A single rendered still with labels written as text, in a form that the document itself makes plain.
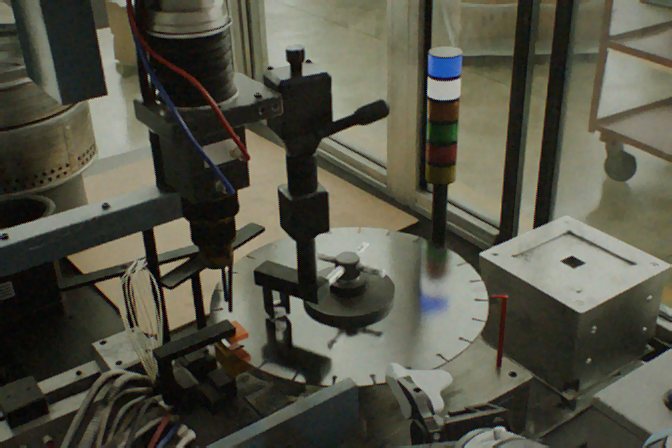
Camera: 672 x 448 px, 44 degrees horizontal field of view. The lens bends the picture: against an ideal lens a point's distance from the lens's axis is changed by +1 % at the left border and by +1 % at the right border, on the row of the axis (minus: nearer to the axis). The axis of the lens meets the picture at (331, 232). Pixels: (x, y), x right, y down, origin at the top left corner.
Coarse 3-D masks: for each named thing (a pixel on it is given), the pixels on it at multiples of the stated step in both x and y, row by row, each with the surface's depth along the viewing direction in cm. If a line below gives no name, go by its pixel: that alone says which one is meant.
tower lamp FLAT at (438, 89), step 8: (432, 80) 113; (440, 80) 112; (448, 80) 112; (456, 80) 112; (432, 88) 113; (440, 88) 113; (448, 88) 113; (456, 88) 113; (432, 96) 114; (440, 96) 113; (448, 96) 113; (456, 96) 114
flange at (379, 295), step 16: (320, 272) 102; (336, 288) 97; (352, 288) 96; (368, 288) 98; (384, 288) 99; (320, 304) 96; (336, 304) 96; (352, 304) 96; (368, 304) 96; (384, 304) 96; (336, 320) 95; (352, 320) 94
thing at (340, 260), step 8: (360, 248) 99; (368, 248) 100; (320, 256) 98; (328, 256) 98; (336, 256) 97; (344, 256) 97; (352, 256) 97; (336, 264) 96; (344, 264) 96; (352, 264) 96; (360, 264) 96; (336, 272) 95; (344, 272) 96; (352, 272) 96; (368, 272) 95; (376, 272) 95; (384, 272) 95; (336, 280) 94; (344, 280) 97; (352, 280) 97
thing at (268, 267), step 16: (304, 240) 87; (304, 256) 88; (256, 272) 93; (272, 272) 92; (288, 272) 92; (304, 272) 89; (272, 288) 92; (288, 288) 91; (304, 288) 90; (320, 288) 90; (272, 304) 94; (288, 304) 95
